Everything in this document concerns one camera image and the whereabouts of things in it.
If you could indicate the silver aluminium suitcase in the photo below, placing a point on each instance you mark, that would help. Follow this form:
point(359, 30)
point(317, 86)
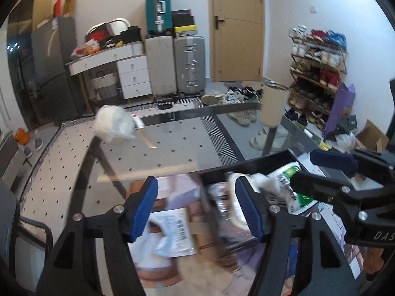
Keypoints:
point(189, 52)

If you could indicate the black cardboard box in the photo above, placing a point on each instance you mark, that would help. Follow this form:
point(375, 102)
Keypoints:
point(229, 231)

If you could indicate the purple paper bag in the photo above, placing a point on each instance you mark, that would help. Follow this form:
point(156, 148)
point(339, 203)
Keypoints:
point(342, 106)

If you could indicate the anime print table mat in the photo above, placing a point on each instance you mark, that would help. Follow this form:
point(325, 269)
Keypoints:
point(206, 273)

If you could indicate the white wrapped bundle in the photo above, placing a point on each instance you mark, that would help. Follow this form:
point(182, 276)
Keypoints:
point(114, 123)

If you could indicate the white woven basket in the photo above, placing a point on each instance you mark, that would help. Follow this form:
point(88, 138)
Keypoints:
point(105, 86)

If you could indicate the white drawer desk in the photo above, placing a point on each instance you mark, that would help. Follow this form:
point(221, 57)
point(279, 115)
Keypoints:
point(124, 67)

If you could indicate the cardboard box on floor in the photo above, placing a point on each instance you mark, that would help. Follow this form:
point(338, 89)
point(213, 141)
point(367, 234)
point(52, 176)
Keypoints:
point(372, 138)

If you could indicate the orange pumpkin toy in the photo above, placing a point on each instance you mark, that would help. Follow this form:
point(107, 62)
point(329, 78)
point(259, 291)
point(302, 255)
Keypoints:
point(21, 136)

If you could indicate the beige cylindrical bin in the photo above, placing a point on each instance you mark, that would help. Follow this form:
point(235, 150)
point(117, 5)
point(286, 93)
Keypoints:
point(274, 100)

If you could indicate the teal suitcase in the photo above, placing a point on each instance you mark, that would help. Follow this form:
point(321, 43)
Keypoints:
point(158, 17)

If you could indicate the black refrigerator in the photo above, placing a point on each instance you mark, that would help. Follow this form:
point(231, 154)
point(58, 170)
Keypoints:
point(43, 86)

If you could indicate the white foam piece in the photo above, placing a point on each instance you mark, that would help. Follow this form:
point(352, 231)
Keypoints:
point(144, 254)

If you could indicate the beige suitcase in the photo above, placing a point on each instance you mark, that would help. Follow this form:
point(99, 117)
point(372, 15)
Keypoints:
point(161, 64)

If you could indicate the green white medicine packet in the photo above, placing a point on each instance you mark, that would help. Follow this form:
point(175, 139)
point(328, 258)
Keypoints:
point(302, 203)

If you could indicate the wooden door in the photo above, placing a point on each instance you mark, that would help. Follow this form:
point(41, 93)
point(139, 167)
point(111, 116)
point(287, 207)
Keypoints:
point(237, 40)

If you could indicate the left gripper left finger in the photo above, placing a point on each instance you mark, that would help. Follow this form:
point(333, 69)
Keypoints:
point(141, 196)

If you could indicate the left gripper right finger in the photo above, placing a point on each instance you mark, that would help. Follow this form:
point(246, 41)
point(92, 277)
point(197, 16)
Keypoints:
point(254, 207)

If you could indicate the white plastic label bag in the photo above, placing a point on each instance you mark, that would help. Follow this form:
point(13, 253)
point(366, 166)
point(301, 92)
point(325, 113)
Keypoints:
point(177, 239)

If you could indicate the person's right hand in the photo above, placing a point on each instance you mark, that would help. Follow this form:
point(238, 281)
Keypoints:
point(375, 260)

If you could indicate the shoe rack with shoes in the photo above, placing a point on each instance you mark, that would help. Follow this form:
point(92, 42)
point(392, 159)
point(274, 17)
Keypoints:
point(318, 68)

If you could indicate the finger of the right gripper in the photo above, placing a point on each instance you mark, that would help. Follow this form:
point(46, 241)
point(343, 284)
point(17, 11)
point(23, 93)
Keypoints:
point(319, 188)
point(337, 161)

